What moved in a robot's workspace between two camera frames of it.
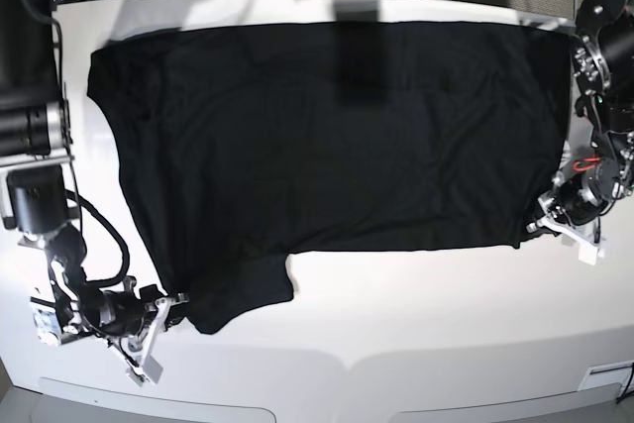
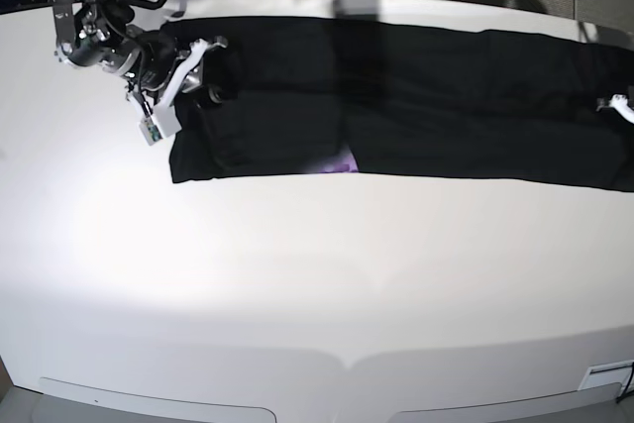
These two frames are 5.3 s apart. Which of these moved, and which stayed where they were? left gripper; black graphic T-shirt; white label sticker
Moved: black graphic T-shirt; left gripper
Stayed: white label sticker
